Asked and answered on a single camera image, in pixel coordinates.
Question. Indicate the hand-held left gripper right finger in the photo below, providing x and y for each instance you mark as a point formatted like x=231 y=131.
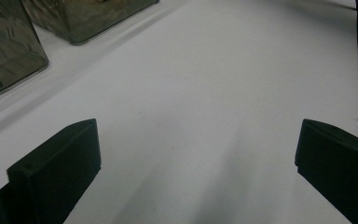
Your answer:
x=338 y=168

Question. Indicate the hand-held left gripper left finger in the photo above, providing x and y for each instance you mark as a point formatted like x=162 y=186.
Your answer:
x=56 y=174

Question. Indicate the translucent grey plastic bin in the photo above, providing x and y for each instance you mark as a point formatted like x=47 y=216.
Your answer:
x=12 y=46
x=90 y=18

